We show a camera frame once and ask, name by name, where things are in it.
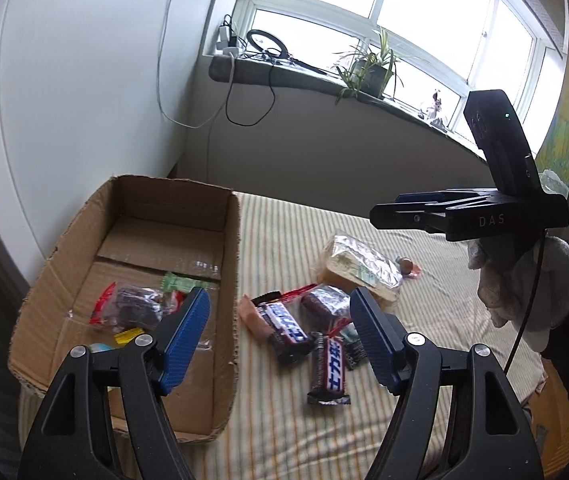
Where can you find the grey stone windowsill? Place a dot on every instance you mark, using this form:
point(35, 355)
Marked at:
point(304, 80)

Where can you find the yellow snack packet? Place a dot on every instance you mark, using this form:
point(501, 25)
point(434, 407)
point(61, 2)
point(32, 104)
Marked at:
point(129, 336)

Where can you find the small round wrapped candy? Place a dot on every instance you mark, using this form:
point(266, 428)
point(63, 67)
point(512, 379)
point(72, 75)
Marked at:
point(407, 266)

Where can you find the striped blanket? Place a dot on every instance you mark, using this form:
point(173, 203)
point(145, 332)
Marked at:
point(284, 425)

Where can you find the brown cardboard box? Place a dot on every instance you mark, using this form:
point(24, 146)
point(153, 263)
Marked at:
point(129, 240)

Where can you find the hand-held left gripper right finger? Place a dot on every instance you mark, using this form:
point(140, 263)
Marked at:
point(372, 340)

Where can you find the small grey-green packet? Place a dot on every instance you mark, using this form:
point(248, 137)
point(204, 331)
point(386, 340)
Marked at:
point(354, 347)

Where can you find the green snack packet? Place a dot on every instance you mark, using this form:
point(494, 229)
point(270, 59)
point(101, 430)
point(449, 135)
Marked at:
point(179, 281)

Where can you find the white window frame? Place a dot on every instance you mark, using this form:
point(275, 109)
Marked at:
point(379, 15)

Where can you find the person's right hand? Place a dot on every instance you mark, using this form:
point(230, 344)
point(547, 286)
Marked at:
point(519, 280)

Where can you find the white charger plug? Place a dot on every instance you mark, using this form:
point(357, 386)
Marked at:
point(227, 35)

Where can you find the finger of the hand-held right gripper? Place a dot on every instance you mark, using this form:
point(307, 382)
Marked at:
point(429, 196)
point(404, 216)

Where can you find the bagged sliced bread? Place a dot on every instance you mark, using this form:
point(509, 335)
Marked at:
point(359, 265)

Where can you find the potted spider plant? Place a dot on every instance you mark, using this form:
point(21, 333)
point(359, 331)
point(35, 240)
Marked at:
point(369, 67)

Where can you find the white wardrobe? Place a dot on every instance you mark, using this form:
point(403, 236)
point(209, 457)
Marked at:
point(84, 110)

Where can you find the dark chocolate bar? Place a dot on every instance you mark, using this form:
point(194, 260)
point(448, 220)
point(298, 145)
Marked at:
point(284, 330)
point(328, 370)

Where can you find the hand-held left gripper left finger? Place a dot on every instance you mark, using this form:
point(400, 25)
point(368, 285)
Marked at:
point(187, 340)

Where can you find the brown cake packet red ends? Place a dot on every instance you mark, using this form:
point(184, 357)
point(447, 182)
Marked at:
point(327, 302)
point(132, 305)

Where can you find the orange snack packet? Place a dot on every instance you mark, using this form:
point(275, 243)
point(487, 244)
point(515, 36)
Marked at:
point(252, 317)

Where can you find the small figurine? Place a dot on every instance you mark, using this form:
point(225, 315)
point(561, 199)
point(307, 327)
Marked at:
point(436, 110)

